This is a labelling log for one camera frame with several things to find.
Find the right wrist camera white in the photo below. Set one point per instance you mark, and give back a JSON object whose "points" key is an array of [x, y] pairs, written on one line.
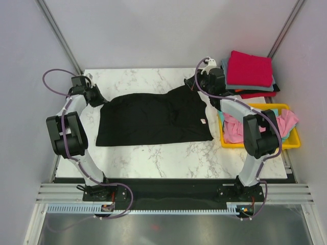
{"points": [[210, 64]]}

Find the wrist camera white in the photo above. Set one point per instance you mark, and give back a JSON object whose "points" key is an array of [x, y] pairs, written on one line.
{"points": [[210, 64], [89, 76]]}

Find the yellow plastic bin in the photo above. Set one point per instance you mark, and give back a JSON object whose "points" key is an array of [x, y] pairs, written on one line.
{"points": [[231, 129]]}

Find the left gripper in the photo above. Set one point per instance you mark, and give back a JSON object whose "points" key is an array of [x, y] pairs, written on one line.
{"points": [[101, 100]]}

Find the left aluminium frame post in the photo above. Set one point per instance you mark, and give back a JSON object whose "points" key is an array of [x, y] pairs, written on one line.
{"points": [[59, 35]]}

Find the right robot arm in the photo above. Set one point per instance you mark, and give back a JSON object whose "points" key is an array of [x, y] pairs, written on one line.
{"points": [[261, 136]]}

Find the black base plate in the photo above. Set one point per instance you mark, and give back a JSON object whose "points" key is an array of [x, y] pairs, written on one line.
{"points": [[172, 194]]}

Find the teal t-shirt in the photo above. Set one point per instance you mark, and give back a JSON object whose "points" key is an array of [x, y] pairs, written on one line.
{"points": [[286, 132]]}

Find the folded dark red t-shirt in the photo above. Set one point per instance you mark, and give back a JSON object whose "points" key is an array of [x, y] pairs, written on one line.
{"points": [[259, 94]]}

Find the white cable duct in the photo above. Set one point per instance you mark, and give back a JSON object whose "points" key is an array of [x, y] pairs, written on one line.
{"points": [[105, 209]]}

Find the pink t-shirt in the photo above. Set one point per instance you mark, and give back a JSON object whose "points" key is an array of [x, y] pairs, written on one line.
{"points": [[235, 127]]}

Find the right aluminium frame post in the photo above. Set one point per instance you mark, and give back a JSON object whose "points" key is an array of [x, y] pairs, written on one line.
{"points": [[299, 4]]}

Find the aluminium frame post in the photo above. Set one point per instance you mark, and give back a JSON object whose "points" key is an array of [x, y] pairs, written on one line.
{"points": [[299, 4], [59, 35]]}

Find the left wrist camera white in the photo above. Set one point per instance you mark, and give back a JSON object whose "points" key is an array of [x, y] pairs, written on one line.
{"points": [[89, 76]]}

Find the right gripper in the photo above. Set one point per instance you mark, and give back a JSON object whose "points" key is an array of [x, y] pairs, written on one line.
{"points": [[191, 83]]}

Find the folded grey t-shirt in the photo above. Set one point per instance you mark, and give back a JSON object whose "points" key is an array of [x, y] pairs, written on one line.
{"points": [[224, 65]]}

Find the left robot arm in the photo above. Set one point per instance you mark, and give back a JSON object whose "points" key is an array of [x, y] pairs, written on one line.
{"points": [[69, 140]]}

